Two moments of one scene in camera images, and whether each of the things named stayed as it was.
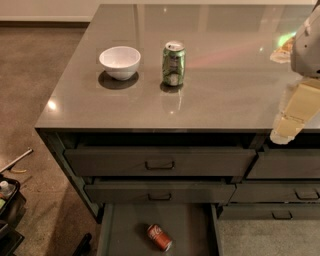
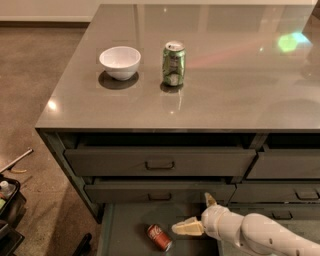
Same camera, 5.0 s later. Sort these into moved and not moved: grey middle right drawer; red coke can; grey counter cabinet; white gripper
Moved: white gripper
Not moved: red coke can; grey counter cabinet; grey middle right drawer
